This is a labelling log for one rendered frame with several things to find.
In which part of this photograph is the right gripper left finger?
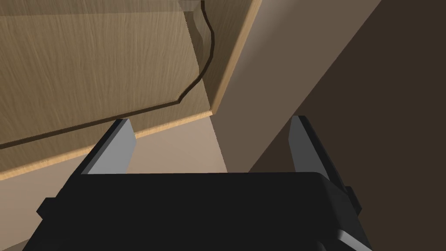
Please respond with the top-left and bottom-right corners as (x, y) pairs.
(80, 118), (137, 175)

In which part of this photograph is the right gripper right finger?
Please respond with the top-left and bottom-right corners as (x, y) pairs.
(287, 115), (349, 192)

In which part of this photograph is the light wooden panelled door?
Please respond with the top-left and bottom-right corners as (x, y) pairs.
(0, 0), (264, 181)

